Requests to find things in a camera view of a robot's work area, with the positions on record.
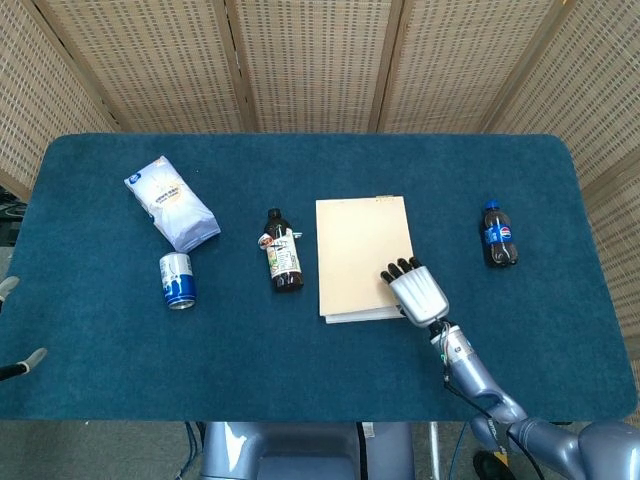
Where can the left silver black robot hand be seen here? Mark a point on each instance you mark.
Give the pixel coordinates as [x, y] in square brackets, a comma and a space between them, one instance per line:
[27, 361]

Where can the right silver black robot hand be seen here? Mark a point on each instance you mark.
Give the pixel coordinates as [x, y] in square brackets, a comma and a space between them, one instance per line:
[420, 295]

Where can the cream paper notebook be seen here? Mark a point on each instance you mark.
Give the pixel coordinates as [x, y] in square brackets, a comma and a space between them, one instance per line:
[360, 250]

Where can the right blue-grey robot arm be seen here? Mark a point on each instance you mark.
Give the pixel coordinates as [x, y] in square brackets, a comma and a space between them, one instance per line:
[475, 380]

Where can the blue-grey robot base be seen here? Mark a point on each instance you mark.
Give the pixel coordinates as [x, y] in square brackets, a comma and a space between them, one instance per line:
[300, 450]

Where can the teal blue carpeted table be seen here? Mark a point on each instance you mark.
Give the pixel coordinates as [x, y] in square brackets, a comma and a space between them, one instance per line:
[200, 375]

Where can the small Pepsi cola bottle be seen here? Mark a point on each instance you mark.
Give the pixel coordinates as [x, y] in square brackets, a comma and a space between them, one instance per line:
[499, 240]

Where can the dark tea bottle with label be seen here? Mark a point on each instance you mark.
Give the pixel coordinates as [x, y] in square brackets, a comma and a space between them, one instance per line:
[285, 260]

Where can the dark equipment behind table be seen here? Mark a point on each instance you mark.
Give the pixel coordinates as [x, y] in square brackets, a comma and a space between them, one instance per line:
[10, 220]

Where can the metal table leg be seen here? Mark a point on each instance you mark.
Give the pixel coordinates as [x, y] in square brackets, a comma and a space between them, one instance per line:
[434, 450]

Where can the blue white drink can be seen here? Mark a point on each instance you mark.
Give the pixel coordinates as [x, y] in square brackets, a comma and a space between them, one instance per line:
[177, 282]

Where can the black shoe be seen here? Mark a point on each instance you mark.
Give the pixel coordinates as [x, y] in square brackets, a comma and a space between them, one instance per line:
[487, 467]

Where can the woven bamboo screen panel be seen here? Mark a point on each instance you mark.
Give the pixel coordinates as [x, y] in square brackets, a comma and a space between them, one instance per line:
[315, 60]
[465, 60]
[620, 235]
[35, 90]
[590, 75]
[150, 60]

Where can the white snack bag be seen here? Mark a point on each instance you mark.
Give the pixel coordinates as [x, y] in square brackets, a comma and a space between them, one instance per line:
[172, 205]

